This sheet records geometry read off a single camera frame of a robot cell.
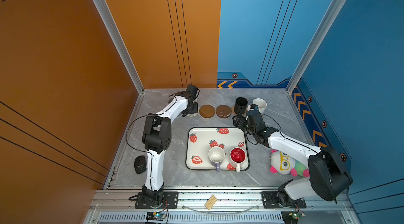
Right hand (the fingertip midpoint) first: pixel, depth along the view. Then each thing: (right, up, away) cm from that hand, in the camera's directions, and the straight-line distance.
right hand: (236, 119), depth 89 cm
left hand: (-27, +6, +11) cm, 29 cm away
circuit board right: (+22, -42, -19) cm, 51 cm away
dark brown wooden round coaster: (-5, +4, +16) cm, 18 cm away
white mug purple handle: (-11, -19, -2) cm, 23 cm away
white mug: (+19, +9, +13) cm, 25 cm away
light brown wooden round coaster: (-17, +4, +17) cm, 24 cm away
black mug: (+5, +8, +10) cm, 14 cm away
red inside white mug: (0, -19, -4) cm, 19 cm away
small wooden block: (-15, -37, -17) cm, 43 cm away
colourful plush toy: (+21, -21, -12) cm, 32 cm away
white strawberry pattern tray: (-20, -13, +5) cm, 24 cm away
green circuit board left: (-40, -42, -18) cm, 61 cm away
